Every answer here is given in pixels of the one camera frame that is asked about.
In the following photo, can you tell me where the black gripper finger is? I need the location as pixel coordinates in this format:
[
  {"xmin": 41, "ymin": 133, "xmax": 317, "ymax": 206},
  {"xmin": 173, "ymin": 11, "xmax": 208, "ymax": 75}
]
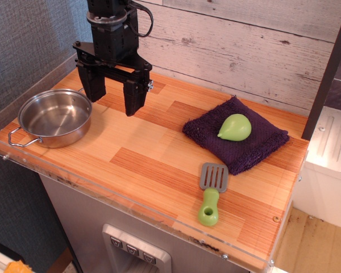
[
  {"xmin": 77, "ymin": 64, "xmax": 106, "ymax": 102},
  {"xmin": 123, "ymin": 81, "xmax": 147, "ymax": 117}
]

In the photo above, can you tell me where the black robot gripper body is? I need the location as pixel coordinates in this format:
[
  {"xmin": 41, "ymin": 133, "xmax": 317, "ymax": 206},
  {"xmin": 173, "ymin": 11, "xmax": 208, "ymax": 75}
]
[{"xmin": 73, "ymin": 20, "xmax": 153, "ymax": 91}]

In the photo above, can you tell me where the green handled grey spatula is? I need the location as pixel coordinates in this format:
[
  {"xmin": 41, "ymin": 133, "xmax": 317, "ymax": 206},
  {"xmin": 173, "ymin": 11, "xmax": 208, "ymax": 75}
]
[{"xmin": 198, "ymin": 163, "xmax": 228, "ymax": 226}]

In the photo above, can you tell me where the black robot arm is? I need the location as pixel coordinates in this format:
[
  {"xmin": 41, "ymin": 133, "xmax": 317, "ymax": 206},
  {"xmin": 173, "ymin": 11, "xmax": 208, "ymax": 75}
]
[{"xmin": 73, "ymin": 1, "xmax": 153, "ymax": 116}]

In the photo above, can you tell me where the purple folded cloth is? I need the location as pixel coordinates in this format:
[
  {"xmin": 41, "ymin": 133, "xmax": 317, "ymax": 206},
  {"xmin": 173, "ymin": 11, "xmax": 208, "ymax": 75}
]
[{"xmin": 182, "ymin": 97, "xmax": 289, "ymax": 175}]

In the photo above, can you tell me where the stainless steel pot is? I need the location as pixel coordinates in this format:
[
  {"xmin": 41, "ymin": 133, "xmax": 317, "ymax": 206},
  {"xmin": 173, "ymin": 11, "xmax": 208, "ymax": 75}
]
[{"xmin": 8, "ymin": 89, "xmax": 92, "ymax": 148}]

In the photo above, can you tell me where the clear acrylic table guard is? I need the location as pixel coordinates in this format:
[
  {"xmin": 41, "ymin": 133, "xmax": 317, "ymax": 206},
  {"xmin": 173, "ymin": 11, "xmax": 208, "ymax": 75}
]
[{"xmin": 0, "ymin": 52, "xmax": 309, "ymax": 271}]

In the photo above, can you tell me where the green toy pear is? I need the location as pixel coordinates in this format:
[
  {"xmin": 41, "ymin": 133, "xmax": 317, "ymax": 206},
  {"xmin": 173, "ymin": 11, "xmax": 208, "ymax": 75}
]
[{"xmin": 217, "ymin": 114, "xmax": 252, "ymax": 142}]

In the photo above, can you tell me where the grey toy fridge cabinet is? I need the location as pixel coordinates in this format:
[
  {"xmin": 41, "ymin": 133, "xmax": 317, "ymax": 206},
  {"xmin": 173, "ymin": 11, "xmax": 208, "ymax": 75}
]
[{"xmin": 39, "ymin": 173, "xmax": 264, "ymax": 273}]

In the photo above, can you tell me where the silver dispenser button panel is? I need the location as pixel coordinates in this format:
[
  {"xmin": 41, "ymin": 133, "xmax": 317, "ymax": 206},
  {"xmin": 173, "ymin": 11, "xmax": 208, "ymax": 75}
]
[{"xmin": 102, "ymin": 224, "xmax": 172, "ymax": 272}]

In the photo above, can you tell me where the yellow object at corner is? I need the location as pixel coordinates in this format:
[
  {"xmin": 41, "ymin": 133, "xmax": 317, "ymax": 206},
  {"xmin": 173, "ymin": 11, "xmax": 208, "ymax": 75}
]
[{"xmin": 4, "ymin": 260, "xmax": 32, "ymax": 273}]

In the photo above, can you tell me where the white toy cabinet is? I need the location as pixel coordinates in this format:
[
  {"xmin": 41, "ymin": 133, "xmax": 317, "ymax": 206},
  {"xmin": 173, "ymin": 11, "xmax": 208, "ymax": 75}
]
[{"xmin": 292, "ymin": 107, "xmax": 341, "ymax": 227}]

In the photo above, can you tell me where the black cable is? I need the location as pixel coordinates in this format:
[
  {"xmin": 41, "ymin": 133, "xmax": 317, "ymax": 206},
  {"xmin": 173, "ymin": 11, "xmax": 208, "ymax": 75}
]
[{"xmin": 127, "ymin": 0, "xmax": 154, "ymax": 38}]

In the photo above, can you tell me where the dark wooden post right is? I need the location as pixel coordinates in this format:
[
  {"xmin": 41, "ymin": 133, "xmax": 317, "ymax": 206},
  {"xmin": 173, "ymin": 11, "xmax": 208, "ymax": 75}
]
[{"xmin": 301, "ymin": 26, "xmax": 341, "ymax": 140}]

